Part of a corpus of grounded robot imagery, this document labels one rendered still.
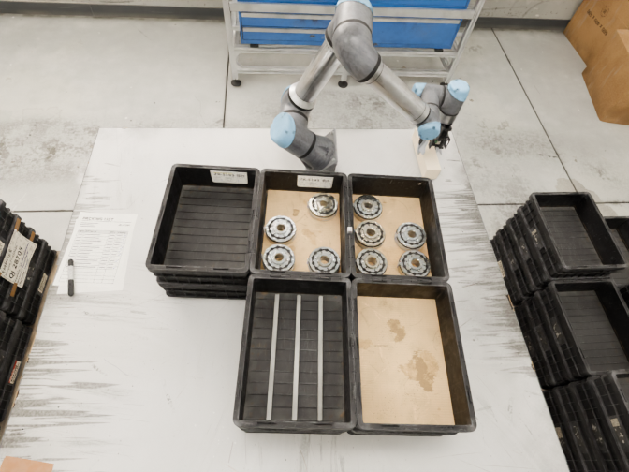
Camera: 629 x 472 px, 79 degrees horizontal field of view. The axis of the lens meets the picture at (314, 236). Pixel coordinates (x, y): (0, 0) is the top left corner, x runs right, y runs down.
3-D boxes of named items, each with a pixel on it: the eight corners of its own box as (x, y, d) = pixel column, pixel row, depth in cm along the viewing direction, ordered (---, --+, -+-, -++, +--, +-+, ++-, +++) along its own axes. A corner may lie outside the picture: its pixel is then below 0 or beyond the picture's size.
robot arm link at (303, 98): (272, 125, 150) (345, 13, 105) (277, 97, 156) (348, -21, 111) (299, 137, 155) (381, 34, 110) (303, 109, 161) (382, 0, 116)
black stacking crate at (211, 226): (181, 184, 140) (172, 164, 130) (261, 189, 141) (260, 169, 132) (155, 285, 119) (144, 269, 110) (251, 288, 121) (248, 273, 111)
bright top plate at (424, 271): (397, 250, 126) (397, 249, 126) (426, 250, 127) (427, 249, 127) (402, 278, 121) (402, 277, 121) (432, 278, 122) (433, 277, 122)
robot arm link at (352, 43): (351, 40, 100) (450, 133, 129) (353, 13, 105) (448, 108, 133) (321, 66, 108) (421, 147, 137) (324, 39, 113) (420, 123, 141)
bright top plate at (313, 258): (308, 247, 125) (308, 246, 124) (338, 246, 126) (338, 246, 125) (309, 275, 120) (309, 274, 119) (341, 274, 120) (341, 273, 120)
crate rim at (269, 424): (249, 276, 113) (248, 272, 111) (350, 281, 114) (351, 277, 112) (232, 427, 92) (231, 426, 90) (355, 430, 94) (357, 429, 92)
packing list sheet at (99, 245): (75, 212, 143) (74, 212, 143) (138, 211, 146) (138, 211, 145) (50, 294, 127) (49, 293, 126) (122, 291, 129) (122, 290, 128)
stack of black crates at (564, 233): (486, 240, 217) (530, 192, 178) (535, 239, 219) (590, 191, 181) (509, 307, 196) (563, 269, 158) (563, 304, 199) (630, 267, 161)
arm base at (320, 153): (305, 156, 163) (287, 144, 157) (329, 132, 156) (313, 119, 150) (311, 180, 154) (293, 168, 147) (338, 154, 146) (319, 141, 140)
